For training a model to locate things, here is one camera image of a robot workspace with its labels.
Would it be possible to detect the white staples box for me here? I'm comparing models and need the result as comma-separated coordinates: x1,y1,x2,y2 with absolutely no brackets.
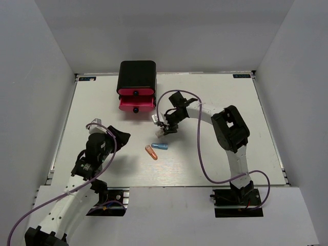
155,128,166,138

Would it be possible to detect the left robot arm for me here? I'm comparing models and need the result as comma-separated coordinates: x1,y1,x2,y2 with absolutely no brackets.
24,122,131,245

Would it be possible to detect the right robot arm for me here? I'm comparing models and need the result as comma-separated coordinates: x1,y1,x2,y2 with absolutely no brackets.
152,90,254,204

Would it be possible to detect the blue correction tape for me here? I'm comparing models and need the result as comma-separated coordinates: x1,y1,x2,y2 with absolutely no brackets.
151,143,168,150

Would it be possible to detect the orange correction tape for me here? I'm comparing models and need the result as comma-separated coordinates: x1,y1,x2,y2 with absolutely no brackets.
145,145,158,160

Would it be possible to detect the black drawer cabinet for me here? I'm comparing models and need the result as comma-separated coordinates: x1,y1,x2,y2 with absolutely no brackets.
116,60,157,97

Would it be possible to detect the left blue table sticker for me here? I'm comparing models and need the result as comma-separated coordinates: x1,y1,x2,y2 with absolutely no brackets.
78,76,96,81

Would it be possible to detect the blue table corner sticker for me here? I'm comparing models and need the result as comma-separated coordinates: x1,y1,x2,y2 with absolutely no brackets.
233,74,251,78

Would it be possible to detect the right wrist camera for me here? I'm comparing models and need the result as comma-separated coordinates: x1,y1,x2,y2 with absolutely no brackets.
151,113,165,126

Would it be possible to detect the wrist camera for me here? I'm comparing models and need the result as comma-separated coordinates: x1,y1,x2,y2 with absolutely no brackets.
151,113,165,126
86,118,106,134

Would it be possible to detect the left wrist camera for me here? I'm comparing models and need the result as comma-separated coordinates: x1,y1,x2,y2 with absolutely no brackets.
86,118,106,134

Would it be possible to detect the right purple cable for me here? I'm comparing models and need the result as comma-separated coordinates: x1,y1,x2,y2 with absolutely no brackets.
155,89,271,211

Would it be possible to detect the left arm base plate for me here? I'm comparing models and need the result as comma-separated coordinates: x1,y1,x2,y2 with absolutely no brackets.
87,188,130,217

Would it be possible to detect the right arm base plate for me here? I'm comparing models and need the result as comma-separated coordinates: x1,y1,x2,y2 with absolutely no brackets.
210,189,263,218

